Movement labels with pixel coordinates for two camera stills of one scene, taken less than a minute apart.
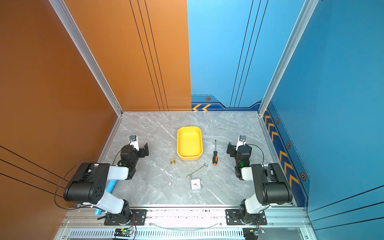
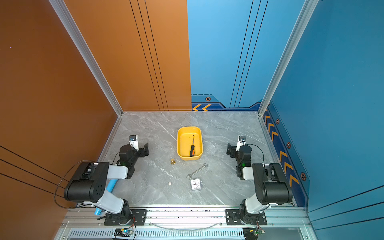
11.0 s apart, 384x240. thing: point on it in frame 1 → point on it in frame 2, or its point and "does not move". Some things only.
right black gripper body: [234, 153] does not move
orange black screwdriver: [215, 156] → [192, 153]
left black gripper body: [141, 153] does not move
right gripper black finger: [228, 148] does not move
